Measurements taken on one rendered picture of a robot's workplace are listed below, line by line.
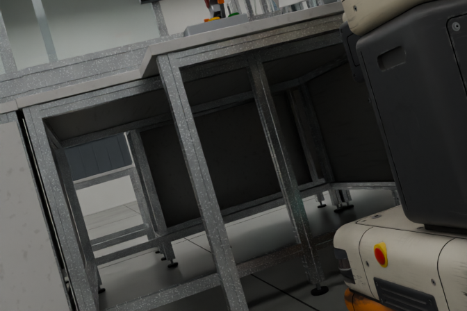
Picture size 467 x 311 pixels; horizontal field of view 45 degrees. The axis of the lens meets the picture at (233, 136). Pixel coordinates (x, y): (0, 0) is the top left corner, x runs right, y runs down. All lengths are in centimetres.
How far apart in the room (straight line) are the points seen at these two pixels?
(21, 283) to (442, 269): 120
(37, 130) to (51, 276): 43
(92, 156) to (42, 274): 214
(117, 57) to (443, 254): 121
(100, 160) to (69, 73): 204
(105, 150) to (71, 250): 214
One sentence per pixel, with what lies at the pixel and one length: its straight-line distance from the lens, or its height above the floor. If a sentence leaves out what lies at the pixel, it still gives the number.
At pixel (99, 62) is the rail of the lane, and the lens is 187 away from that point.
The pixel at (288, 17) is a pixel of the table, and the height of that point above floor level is 85.
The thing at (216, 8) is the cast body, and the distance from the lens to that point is 213.
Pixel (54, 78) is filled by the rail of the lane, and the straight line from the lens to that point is 186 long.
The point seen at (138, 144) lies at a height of 70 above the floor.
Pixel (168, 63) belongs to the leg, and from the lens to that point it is 151.
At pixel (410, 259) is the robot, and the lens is 115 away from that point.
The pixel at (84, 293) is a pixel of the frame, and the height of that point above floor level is 25.
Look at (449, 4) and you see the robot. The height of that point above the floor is 67.
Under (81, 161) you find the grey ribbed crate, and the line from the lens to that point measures 386.
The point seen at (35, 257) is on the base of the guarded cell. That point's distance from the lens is 179.
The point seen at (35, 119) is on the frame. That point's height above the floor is 79.
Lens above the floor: 55
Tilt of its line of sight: 1 degrees up
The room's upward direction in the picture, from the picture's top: 16 degrees counter-clockwise
